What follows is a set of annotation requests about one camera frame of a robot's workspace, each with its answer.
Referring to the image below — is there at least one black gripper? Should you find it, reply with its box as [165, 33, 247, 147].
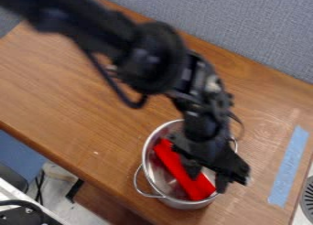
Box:
[169, 119, 251, 194]

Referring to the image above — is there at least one red rectangular block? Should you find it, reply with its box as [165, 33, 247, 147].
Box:
[153, 138, 217, 201]

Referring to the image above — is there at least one silver metal pot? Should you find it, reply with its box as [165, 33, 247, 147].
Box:
[133, 118, 240, 210]

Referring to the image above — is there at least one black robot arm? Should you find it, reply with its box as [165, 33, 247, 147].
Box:
[0, 0, 251, 193]

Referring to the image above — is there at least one blue tape strip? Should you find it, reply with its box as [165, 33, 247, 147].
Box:
[268, 126, 310, 208]

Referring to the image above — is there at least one grey fan grille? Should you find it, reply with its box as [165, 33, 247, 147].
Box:
[300, 176, 313, 223]

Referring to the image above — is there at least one black cable under table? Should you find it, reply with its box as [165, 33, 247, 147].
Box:
[34, 168, 47, 206]

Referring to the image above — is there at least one black device with handle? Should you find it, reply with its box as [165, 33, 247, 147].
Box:
[0, 199, 65, 225]

